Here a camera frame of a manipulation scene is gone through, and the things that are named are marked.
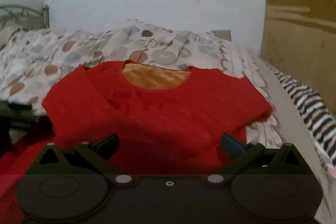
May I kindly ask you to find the red long-sleeve shirt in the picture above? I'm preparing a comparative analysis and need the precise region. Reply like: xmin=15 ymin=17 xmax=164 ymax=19
xmin=0 ymin=60 xmax=274 ymax=224

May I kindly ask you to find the patterned white quilt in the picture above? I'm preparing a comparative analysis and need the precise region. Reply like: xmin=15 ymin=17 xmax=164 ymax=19
xmin=1 ymin=24 xmax=282 ymax=148

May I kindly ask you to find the striped black white pink sheet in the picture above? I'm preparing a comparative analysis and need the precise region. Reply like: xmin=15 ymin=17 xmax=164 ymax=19
xmin=271 ymin=68 xmax=335 ymax=177

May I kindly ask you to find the beige patterned pillow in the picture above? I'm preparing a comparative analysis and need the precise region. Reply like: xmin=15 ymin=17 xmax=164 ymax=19
xmin=0 ymin=26 xmax=25 ymax=50

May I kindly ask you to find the metal bed headboard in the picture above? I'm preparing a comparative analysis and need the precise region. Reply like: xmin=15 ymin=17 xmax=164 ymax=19
xmin=1 ymin=5 xmax=50 ymax=31

